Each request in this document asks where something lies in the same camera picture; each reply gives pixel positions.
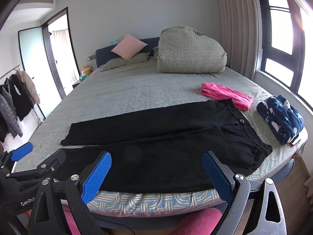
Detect pink square cushion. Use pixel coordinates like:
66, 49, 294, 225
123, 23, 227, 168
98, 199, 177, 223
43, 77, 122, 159
112, 34, 147, 60

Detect yellow plush toy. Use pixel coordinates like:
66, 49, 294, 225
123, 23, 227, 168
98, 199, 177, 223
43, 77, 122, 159
81, 65, 92, 75

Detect folded pink garment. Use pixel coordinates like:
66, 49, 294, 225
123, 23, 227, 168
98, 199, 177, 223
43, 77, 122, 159
201, 82, 253, 111

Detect grey flat pillow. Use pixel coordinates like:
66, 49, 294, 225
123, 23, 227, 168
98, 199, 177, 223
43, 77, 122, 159
99, 52, 150, 72

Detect beige curtain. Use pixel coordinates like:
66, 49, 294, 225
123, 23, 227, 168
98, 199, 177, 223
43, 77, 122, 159
218, 0, 262, 80

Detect clothes rack with jackets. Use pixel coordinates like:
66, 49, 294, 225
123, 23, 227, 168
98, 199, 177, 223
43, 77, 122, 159
1, 65, 45, 144

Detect navy star patterned garment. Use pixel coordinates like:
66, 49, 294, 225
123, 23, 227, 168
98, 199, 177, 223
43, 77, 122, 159
256, 94, 305, 144

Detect glass sliding door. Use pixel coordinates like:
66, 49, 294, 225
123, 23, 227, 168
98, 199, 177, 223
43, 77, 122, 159
17, 7, 81, 119

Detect dark framed window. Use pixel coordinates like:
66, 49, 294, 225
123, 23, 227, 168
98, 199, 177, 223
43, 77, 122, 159
259, 0, 312, 107

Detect black pants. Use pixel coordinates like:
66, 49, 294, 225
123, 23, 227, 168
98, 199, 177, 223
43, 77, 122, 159
55, 100, 272, 194

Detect pink trousers of person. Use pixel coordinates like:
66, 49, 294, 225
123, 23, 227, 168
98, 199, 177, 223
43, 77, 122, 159
63, 205, 222, 234

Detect bed with patterned sheet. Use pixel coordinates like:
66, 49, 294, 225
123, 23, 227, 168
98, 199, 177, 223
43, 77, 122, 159
15, 60, 308, 218

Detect dark blue headboard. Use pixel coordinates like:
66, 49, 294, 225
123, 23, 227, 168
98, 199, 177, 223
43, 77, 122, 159
95, 37, 160, 68

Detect rolled patterned duvet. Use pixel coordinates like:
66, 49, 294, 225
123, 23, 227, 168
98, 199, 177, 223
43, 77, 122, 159
156, 26, 227, 74

